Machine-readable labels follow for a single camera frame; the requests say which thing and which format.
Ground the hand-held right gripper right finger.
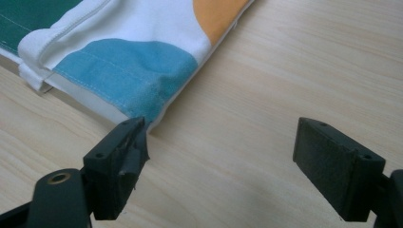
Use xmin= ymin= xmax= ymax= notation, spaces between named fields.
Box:
xmin=292 ymin=116 xmax=387 ymax=222

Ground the white colour-patched pillowcase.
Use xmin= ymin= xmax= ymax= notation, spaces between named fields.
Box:
xmin=0 ymin=0 xmax=256 ymax=131

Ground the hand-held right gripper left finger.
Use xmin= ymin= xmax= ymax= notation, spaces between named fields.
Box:
xmin=82 ymin=116 xmax=150 ymax=221

